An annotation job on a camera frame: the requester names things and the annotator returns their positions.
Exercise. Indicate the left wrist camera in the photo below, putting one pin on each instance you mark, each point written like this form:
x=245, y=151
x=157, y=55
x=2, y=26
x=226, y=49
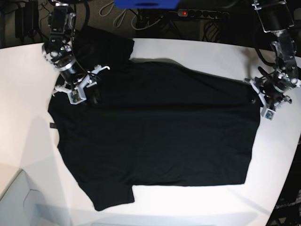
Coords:
x=267, y=113

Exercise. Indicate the black device on floor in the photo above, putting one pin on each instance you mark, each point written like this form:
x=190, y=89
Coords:
x=27, y=20

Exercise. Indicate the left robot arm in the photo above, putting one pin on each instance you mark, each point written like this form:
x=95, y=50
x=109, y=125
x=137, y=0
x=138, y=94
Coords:
x=275, y=18

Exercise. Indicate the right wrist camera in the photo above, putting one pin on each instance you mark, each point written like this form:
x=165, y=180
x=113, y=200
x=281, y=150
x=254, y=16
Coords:
x=76, y=96

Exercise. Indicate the black graphic t-shirt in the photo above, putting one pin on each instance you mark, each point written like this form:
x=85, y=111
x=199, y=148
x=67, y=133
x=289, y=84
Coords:
x=159, y=124

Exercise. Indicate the black power strip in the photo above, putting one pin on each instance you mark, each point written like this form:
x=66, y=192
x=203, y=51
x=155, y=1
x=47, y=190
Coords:
x=206, y=14

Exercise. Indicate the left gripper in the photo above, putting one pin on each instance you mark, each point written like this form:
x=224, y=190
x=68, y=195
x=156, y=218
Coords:
x=269, y=96

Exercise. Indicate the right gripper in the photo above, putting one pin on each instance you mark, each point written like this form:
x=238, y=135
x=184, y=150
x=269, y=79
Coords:
x=86, y=81

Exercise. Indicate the blue box overhead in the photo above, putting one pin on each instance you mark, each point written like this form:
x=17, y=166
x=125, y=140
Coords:
x=151, y=4

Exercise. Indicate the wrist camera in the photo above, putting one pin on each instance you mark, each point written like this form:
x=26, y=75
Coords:
x=76, y=96
x=267, y=113

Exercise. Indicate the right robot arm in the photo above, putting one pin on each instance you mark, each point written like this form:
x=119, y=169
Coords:
x=58, y=51

